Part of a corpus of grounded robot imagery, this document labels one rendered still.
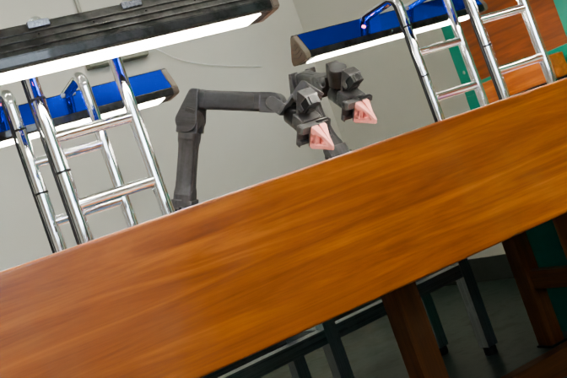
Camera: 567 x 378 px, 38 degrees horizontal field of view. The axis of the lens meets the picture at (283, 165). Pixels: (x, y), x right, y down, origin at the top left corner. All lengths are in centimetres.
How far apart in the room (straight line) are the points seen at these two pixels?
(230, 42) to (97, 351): 366
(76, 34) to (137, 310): 51
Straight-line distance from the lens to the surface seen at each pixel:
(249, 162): 433
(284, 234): 98
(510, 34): 262
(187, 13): 133
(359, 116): 240
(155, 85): 189
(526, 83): 252
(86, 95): 169
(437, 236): 109
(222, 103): 230
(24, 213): 389
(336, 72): 241
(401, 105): 422
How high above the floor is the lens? 74
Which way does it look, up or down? 2 degrees up
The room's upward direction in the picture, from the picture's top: 20 degrees counter-clockwise
